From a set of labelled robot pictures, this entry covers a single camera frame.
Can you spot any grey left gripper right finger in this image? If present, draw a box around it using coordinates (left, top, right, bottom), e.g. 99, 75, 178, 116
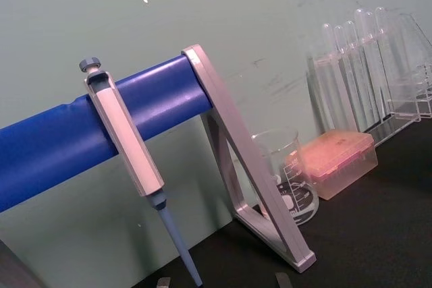
274, 272, 292, 288

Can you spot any clear glass beaker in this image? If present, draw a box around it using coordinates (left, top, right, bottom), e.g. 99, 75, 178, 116
250, 127, 320, 227

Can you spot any black table cloth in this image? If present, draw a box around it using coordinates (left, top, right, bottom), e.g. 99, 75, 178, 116
130, 111, 432, 288

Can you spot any pink translucent tip box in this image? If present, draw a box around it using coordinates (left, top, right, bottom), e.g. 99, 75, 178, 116
286, 129, 379, 201

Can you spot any white and grey pipette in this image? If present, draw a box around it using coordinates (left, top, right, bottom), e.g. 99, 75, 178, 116
78, 55, 204, 286

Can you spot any blue bar pipette stand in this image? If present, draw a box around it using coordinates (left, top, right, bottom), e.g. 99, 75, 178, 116
0, 44, 317, 273

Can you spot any clear acrylic test tube rack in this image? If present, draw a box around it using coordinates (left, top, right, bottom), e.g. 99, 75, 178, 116
304, 12, 432, 148

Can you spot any clear test tube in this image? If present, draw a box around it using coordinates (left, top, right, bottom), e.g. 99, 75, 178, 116
353, 8, 381, 130
333, 25, 355, 130
374, 6, 402, 117
343, 20, 367, 132
364, 11, 389, 127
320, 22, 338, 130

